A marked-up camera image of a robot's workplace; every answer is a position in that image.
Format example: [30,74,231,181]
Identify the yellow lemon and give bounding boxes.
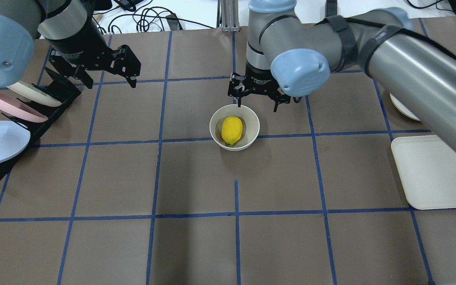
[221,116,243,146]

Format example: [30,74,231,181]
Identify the cream plate in rack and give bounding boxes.
[7,81,62,108]

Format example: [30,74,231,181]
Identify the white ceramic bowl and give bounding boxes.
[209,104,260,151]

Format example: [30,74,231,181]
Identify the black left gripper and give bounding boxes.
[48,20,141,89]

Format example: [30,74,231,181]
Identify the aluminium frame post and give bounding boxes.
[217,0,240,32]

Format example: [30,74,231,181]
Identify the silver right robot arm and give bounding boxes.
[227,0,456,152]

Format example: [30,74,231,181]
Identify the cream rectangular tray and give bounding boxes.
[391,135,456,210]

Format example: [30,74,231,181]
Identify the pink plate in rack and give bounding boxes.
[0,92,49,123]

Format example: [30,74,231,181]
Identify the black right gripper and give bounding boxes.
[228,67,291,112]

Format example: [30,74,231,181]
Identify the cream round plate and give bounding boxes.
[389,94,421,122]

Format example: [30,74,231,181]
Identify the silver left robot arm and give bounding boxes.
[0,0,141,89]

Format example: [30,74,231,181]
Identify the black plate rack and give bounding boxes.
[0,68,81,181]

